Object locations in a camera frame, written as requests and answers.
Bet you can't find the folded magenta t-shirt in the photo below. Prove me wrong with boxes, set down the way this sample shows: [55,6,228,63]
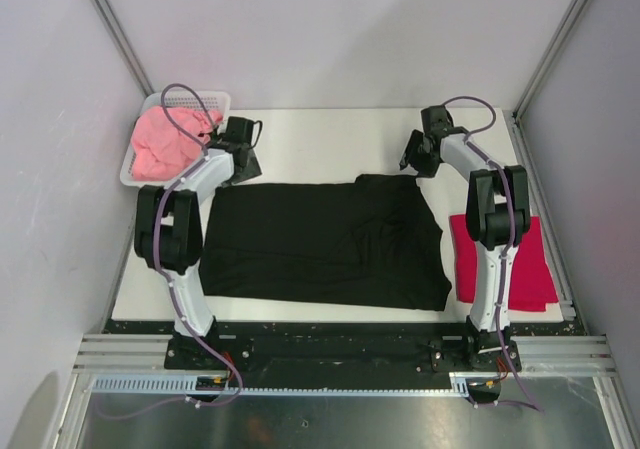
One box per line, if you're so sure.
[449,214,558,313]

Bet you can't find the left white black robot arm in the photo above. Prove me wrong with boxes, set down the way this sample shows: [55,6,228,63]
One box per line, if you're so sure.
[134,116,264,369]

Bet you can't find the crumpled pink t-shirt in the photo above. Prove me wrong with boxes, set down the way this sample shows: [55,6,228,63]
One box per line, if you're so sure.
[131,106,223,181]

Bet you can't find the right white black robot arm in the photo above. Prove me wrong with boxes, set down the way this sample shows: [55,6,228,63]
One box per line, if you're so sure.
[399,105,531,370]

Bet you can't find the white plastic laundry basket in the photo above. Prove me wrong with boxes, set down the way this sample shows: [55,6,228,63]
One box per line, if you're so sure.
[120,88,231,187]

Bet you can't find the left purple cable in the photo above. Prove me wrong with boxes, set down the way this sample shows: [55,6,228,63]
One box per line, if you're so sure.
[94,83,245,420]

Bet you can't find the left aluminium frame post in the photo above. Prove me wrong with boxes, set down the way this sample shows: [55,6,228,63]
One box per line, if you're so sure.
[90,0,154,96]

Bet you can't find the right aluminium frame post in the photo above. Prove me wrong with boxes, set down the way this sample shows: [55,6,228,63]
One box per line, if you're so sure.
[514,0,609,115]

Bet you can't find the white slotted cable duct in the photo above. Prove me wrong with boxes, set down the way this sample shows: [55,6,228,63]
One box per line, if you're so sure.
[91,373,499,398]

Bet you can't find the aluminium frame post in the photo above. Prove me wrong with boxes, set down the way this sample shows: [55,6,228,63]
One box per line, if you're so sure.
[90,0,154,96]
[514,0,609,115]

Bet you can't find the aluminium extrusion rails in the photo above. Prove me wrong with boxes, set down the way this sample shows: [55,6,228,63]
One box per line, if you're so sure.
[74,333,194,376]

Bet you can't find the black t-shirt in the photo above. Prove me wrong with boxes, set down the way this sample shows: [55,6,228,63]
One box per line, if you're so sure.
[199,174,451,311]

